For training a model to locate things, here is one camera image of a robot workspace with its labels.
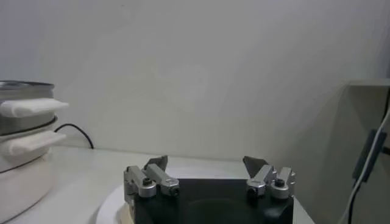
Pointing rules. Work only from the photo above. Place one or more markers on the cream electric cooker base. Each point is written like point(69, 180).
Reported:
point(21, 182)

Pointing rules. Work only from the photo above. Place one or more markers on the white round plate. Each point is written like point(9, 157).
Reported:
point(111, 204)

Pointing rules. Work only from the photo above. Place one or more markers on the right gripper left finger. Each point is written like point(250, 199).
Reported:
point(163, 178)

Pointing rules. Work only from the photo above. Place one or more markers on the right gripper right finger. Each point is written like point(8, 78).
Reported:
point(263, 176)

